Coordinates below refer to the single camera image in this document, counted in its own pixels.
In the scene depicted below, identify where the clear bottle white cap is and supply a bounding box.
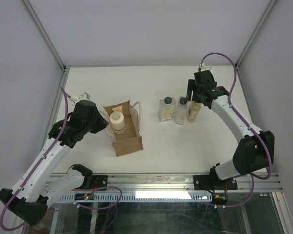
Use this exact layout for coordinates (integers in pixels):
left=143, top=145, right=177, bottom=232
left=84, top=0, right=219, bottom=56
left=187, top=101, right=201, bottom=123

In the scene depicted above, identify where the white perforated cable duct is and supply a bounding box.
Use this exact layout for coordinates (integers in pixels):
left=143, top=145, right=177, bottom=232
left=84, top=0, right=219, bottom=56
left=57, top=191, right=212, bottom=203

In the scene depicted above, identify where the aluminium mounting rail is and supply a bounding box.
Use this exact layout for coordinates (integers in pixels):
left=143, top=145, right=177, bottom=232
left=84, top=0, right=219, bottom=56
left=93, top=173, right=283, bottom=194

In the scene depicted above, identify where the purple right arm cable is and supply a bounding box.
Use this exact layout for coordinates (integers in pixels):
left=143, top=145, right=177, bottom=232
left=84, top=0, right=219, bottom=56
left=201, top=52, right=272, bottom=209

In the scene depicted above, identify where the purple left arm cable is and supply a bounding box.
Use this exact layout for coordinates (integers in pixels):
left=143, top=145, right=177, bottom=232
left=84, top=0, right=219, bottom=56
left=0, top=87, right=123, bottom=232

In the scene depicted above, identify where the aluminium corner post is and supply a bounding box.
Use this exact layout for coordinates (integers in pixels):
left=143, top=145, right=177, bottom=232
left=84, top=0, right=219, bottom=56
left=235, top=0, right=278, bottom=70
left=21, top=0, right=65, bottom=71

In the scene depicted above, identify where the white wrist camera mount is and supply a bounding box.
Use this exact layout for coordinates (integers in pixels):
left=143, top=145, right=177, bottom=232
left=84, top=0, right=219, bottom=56
left=70, top=93, right=90, bottom=103
left=198, top=63, right=213, bottom=73

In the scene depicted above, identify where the cream lotion bottle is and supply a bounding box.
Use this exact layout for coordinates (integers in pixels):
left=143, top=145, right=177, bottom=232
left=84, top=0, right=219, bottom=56
left=109, top=111, right=126, bottom=135

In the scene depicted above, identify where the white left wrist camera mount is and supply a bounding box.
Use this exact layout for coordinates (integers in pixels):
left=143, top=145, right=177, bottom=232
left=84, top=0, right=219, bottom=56
left=70, top=93, right=90, bottom=103

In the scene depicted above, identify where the aluminium corner post right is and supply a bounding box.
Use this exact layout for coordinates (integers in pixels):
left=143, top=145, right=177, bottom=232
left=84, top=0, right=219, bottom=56
left=235, top=0, right=278, bottom=70

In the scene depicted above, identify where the clear bottle dark cap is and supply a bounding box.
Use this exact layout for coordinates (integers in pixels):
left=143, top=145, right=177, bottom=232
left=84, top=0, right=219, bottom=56
left=159, top=96, right=175, bottom=122
left=175, top=97, right=188, bottom=125

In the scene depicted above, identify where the aluminium corner post left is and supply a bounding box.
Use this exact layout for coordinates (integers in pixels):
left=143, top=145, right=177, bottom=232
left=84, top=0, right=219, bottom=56
left=21, top=0, right=65, bottom=71

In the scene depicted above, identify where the small circuit board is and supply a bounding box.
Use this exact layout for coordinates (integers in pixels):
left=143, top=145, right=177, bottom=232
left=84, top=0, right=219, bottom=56
left=74, top=193, right=96, bottom=200

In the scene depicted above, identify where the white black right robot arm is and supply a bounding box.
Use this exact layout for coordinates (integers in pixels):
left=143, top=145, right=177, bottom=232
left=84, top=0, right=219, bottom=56
left=186, top=70, right=275, bottom=191

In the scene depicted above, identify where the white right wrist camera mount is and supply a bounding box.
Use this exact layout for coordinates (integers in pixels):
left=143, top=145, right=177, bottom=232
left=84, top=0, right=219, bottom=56
left=198, top=63, right=213, bottom=73

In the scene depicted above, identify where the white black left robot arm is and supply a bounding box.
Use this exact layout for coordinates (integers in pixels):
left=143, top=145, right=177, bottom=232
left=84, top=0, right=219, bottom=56
left=0, top=100, right=108, bottom=226

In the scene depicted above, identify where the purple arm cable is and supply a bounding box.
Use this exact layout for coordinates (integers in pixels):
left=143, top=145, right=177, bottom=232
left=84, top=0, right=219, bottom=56
left=201, top=52, right=272, bottom=209
left=0, top=87, right=123, bottom=232

